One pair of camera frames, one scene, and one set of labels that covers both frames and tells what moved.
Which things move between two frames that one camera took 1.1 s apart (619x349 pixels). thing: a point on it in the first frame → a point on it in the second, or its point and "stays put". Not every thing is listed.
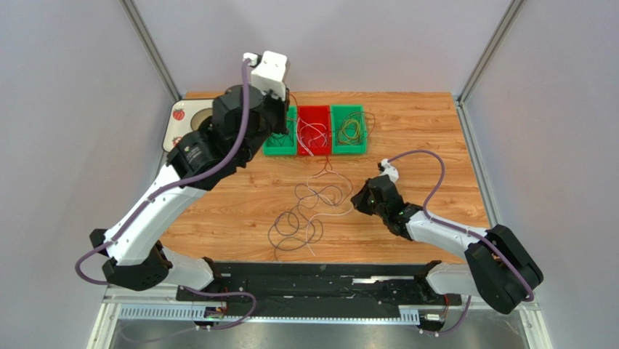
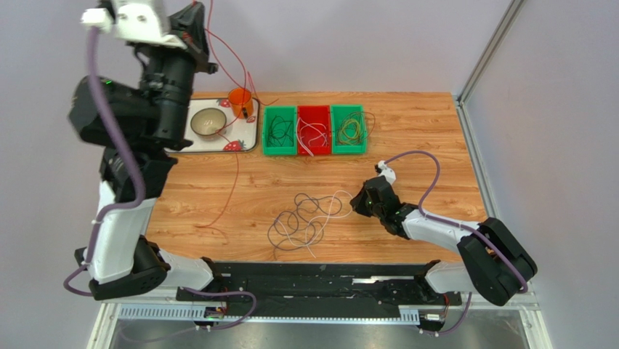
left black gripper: (280, 106) → (189, 27)
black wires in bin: (280, 140) stays put
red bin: (314, 130) stays put
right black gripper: (370, 200) stays put
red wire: (328, 164) → (230, 123)
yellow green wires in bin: (355, 128) stays put
